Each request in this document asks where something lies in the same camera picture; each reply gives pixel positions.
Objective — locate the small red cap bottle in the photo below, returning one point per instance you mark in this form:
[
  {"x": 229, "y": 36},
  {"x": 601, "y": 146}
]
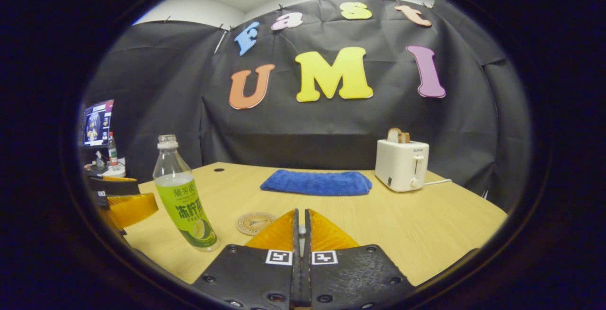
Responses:
[{"x": 112, "y": 151}]

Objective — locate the bread slice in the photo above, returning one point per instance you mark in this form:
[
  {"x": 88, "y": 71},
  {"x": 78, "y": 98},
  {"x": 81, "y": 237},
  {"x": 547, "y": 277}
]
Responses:
[{"x": 396, "y": 136}]

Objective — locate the white toaster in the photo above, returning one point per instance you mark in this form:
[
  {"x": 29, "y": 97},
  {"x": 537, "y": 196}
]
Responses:
[{"x": 400, "y": 165}]

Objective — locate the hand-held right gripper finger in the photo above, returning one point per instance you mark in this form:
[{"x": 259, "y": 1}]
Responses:
[
  {"x": 295, "y": 281},
  {"x": 307, "y": 281}
]

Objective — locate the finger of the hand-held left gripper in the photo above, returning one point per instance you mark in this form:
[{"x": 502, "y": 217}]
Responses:
[
  {"x": 132, "y": 208},
  {"x": 116, "y": 187}
]

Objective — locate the round cork coaster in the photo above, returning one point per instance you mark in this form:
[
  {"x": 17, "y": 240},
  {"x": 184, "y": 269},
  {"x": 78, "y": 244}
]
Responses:
[{"x": 253, "y": 224}]

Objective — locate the green label water bottle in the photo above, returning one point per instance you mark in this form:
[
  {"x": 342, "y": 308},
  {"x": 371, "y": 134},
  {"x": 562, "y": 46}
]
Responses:
[{"x": 182, "y": 201}]

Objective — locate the blue folded towel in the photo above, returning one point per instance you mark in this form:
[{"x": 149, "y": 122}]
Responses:
[{"x": 317, "y": 183}]

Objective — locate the computer monitor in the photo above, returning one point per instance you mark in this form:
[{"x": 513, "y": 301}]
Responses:
[{"x": 98, "y": 123}]

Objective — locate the black backdrop cloth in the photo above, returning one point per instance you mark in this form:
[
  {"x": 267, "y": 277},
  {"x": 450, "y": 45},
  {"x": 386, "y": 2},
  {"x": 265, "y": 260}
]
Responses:
[{"x": 307, "y": 130}]

